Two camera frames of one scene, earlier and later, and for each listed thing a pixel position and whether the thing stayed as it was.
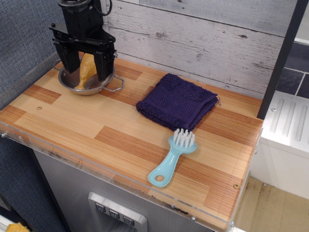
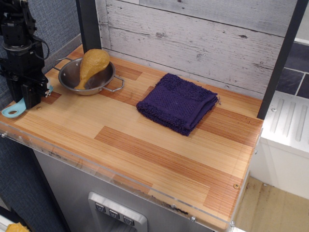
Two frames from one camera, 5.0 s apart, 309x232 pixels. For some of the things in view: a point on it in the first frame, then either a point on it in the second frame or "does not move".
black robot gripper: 82,27 → 23,63
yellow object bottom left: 17,227 does not move
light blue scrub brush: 182,141 → 20,107
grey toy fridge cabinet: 88,201 does not move
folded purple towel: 178,101 does not move
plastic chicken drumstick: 87,70 does not move
